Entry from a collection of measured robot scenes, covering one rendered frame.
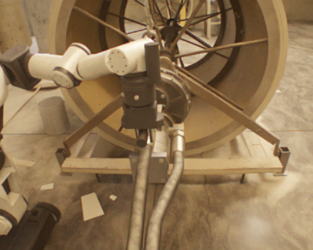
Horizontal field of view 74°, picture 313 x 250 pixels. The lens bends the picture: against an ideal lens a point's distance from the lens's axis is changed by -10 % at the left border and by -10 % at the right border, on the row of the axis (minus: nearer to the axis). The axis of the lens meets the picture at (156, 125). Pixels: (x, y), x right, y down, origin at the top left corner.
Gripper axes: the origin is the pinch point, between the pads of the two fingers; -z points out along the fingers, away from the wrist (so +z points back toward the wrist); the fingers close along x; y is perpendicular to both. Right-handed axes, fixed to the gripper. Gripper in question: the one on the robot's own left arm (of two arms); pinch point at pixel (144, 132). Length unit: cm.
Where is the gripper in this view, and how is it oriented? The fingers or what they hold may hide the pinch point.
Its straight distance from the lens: 67.8
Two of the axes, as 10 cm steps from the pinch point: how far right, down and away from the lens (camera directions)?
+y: 0.9, -5.3, 8.4
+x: 9.9, -0.2, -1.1
